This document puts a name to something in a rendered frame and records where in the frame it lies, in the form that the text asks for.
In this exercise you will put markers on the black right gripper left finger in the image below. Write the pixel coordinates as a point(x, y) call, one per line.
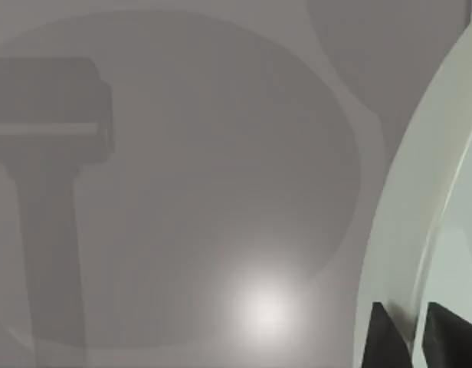
point(381, 345)

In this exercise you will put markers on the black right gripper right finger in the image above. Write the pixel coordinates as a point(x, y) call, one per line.
point(450, 345)

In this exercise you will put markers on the pale green round plate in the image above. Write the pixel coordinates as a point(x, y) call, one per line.
point(423, 172)

